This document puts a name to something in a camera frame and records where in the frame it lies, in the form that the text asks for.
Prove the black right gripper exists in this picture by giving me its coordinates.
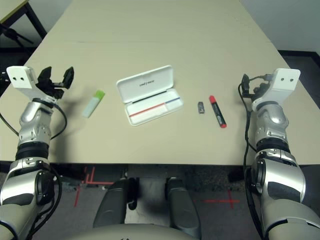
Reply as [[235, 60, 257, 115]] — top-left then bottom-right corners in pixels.
[[240, 73, 270, 100]]

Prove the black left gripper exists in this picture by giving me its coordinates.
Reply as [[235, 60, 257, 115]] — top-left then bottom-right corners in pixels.
[[34, 66, 75, 100]]

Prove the red whiteboard marker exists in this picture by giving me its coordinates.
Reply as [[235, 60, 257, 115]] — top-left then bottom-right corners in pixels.
[[208, 95, 228, 129]]

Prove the white hinged pencil case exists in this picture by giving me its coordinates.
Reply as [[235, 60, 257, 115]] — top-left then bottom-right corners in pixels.
[[115, 64, 185, 127]]

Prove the black tripod stand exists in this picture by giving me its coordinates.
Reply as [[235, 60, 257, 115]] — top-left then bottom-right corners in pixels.
[[0, 24, 35, 47]]

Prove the grey robot right leg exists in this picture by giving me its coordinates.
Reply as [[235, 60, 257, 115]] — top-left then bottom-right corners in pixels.
[[164, 176, 202, 240]]

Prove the grey robot leg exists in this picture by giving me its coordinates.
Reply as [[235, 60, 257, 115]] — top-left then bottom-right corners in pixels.
[[92, 177, 140, 228], [164, 176, 202, 240]]

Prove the grey robot left leg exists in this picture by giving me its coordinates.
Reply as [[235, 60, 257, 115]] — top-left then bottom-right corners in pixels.
[[92, 177, 140, 228]]

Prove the grey robot torso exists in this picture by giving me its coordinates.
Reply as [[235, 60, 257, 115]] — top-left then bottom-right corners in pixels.
[[57, 223, 201, 240]]

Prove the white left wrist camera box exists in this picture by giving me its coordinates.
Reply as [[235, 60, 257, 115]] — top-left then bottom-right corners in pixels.
[[6, 65, 56, 103]]

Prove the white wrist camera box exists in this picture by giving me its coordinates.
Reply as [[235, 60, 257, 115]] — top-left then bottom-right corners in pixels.
[[251, 67, 301, 112], [6, 65, 56, 103]]

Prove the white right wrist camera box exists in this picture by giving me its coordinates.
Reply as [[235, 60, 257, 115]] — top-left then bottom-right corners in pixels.
[[251, 67, 301, 112]]

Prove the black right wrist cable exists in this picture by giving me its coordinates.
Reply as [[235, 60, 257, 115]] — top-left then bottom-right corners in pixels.
[[237, 73, 273, 240]]

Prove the beige side table black frame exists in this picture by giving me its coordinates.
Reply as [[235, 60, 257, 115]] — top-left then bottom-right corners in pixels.
[[0, 0, 48, 43]]

